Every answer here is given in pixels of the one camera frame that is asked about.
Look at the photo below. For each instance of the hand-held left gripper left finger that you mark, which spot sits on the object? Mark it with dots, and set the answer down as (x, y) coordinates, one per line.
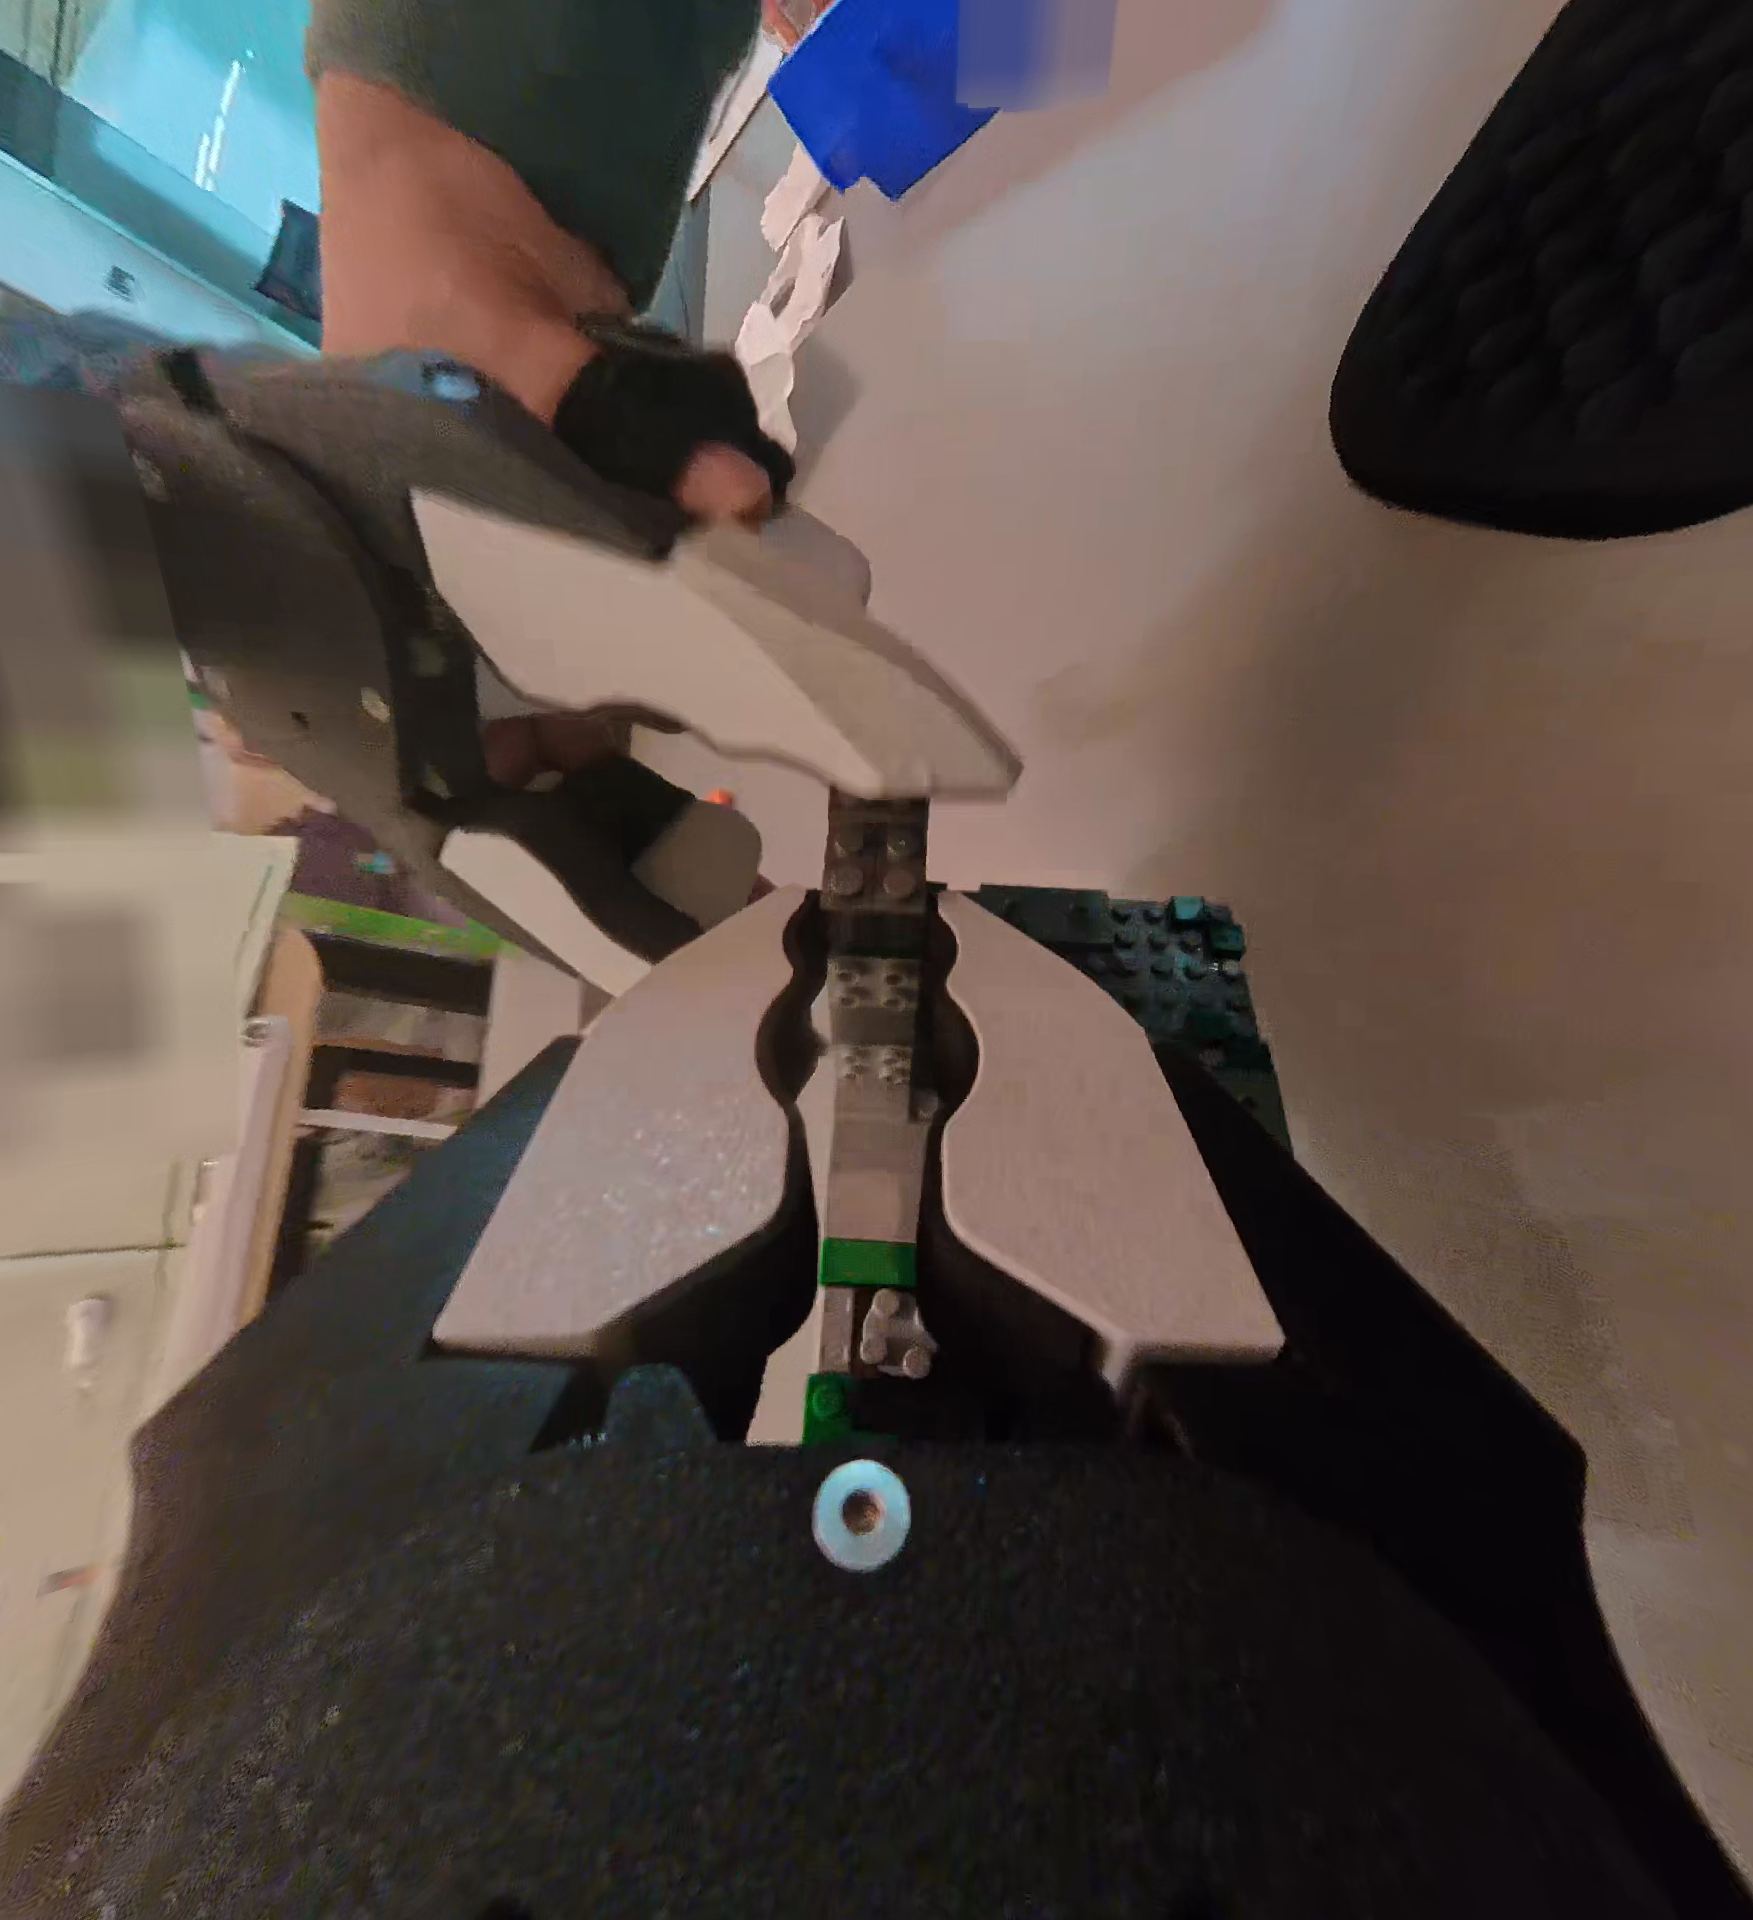
(636, 1169)

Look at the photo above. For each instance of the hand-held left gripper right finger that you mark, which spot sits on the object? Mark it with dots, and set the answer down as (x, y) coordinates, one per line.
(1102, 1183)

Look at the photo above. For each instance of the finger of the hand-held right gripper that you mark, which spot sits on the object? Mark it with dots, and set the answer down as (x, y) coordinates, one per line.
(531, 900)
(757, 660)

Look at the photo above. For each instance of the grey toy brick model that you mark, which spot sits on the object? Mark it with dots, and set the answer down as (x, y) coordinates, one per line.
(876, 1169)

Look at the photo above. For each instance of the person's right forearm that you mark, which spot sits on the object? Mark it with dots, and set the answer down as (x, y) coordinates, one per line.
(457, 223)

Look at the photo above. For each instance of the grey desk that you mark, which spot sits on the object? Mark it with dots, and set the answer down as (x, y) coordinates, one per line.
(1417, 900)

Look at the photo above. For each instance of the person's right hand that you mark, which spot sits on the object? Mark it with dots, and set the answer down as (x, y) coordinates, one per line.
(726, 480)

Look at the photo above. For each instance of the medium white paper bag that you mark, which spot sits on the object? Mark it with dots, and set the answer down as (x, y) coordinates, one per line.
(801, 270)

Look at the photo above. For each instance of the open building instruction booklet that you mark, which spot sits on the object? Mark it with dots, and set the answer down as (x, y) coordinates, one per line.
(51, 1125)

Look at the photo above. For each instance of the small blue plastic bin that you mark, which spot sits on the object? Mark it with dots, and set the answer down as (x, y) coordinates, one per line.
(876, 89)

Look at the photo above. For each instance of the black chair armrest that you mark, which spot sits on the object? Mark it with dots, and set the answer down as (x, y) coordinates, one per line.
(1611, 270)

